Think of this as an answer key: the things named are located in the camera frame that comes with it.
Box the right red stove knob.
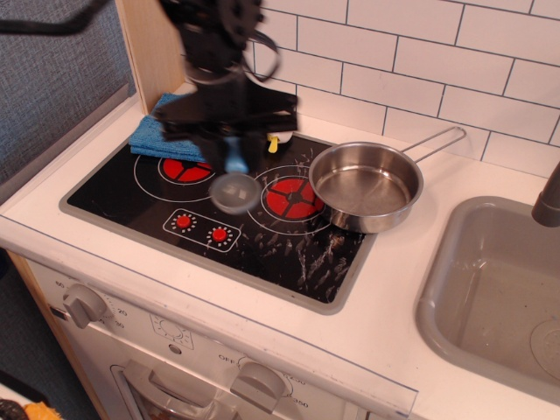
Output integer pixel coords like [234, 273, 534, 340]
[211, 227, 228, 243]

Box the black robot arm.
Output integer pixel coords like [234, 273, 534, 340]
[155, 1, 298, 174]

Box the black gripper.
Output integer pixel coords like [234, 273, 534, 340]
[154, 73, 298, 173]

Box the white toy oven front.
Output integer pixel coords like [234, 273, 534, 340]
[29, 262, 368, 419]

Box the red stove knob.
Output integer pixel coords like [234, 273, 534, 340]
[175, 214, 193, 229]
[211, 227, 228, 243]

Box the grey left oven knob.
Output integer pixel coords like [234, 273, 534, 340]
[63, 284, 108, 329]

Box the blue folded cloth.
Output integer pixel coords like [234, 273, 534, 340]
[128, 93, 206, 163]

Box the left red stove knob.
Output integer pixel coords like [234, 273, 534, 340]
[175, 214, 193, 229]

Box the yellow white toy whisk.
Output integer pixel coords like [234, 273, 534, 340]
[267, 131, 293, 154]

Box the grey sink basin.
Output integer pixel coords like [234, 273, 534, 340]
[416, 196, 559, 404]

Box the orange object at corner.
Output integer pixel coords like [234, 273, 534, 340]
[1, 399, 62, 420]

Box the wooden side post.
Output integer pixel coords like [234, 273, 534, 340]
[115, 0, 185, 115]

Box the grey right oven knob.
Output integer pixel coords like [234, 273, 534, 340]
[230, 362, 287, 414]

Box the grey oven knob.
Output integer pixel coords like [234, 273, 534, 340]
[230, 362, 287, 414]
[63, 284, 108, 329]

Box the black toy stovetop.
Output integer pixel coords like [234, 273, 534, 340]
[60, 135, 375, 314]

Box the blue grey toy ladle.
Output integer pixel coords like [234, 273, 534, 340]
[209, 136, 262, 215]

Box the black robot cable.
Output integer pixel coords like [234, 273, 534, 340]
[0, 0, 110, 37]

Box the grey faucet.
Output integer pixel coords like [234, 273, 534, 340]
[531, 164, 560, 228]

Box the stainless steel pan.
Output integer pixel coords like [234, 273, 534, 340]
[308, 126, 466, 234]

